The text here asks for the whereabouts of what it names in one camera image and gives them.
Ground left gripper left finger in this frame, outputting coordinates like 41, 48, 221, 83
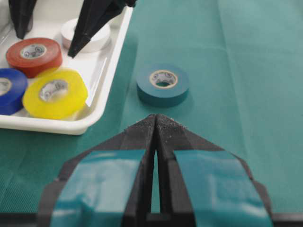
37, 114, 156, 227

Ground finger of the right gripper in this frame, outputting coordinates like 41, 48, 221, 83
8, 0, 37, 40
68, 0, 136, 58

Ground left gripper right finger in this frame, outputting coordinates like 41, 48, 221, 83
155, 114, 272, 227

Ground white tape roll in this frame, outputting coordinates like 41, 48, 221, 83
61, 18, 111, 53

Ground red tape roll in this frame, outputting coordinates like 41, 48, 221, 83
6, 38, 62, 78

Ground blue tape roll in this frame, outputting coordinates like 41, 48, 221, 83
0, 68, 28, 115

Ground yellow tape roll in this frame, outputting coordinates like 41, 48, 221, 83
22, 69, 88, 120

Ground green tape roll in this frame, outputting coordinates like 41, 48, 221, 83
136, 63, 189, 107

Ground white plastic tray case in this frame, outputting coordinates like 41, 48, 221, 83
0, 0, 133, 135

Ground green table cloth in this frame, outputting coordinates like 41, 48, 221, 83
0, 0, 303, 212

